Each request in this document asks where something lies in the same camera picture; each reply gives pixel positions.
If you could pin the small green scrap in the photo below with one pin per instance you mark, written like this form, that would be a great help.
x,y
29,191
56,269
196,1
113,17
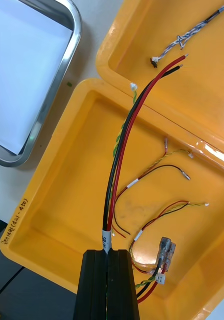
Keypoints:
x,y
69,84

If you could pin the yellow-orange plastic bin with handwriting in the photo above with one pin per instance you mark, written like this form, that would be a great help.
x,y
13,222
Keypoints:
x,y
66,200

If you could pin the white paper sheet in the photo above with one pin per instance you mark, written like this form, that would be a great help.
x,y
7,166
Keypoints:
x,y
21,75

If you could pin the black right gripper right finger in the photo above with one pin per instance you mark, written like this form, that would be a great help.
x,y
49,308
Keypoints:
x,y
121,287

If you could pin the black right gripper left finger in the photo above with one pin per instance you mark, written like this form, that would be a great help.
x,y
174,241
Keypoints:
x,y
94,287

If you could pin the steel tray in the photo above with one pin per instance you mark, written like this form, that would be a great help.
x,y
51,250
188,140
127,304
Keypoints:
x,y
54,100

